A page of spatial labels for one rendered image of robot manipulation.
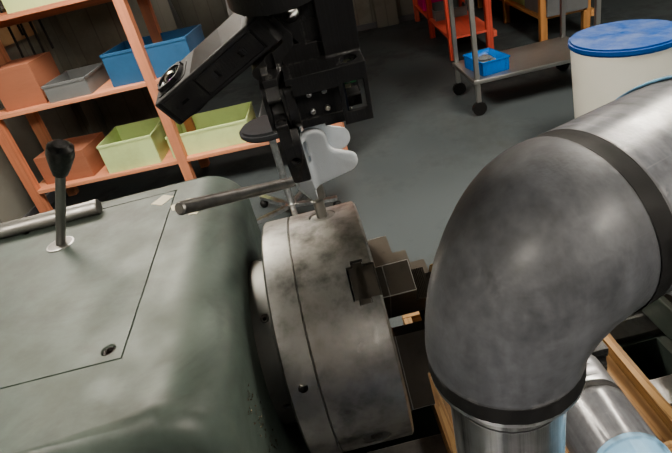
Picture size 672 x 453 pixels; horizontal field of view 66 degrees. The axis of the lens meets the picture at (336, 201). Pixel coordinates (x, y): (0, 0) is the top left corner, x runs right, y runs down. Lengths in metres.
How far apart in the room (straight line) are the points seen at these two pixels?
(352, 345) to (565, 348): 0.32
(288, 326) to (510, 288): 0.34
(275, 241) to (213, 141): 3.22
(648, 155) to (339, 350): 0.38
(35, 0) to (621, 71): 3.41
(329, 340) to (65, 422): 0.25
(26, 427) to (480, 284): 0.39
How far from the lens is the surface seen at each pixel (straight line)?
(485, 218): 0.29
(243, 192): 0.51
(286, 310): 0.58
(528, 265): 0.28
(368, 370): 0.59
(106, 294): 0.64
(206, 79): 0.41
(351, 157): 0.46
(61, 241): 0.79
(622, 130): 0.33
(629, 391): 0.90
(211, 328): 0.54
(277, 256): 0.61
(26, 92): 4.15
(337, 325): 0.57
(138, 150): 3.97
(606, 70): 3.06
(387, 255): 0.78
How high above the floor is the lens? 1.57
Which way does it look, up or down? 29 degrees down
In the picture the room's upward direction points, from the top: 14 degrees counter-clockwise
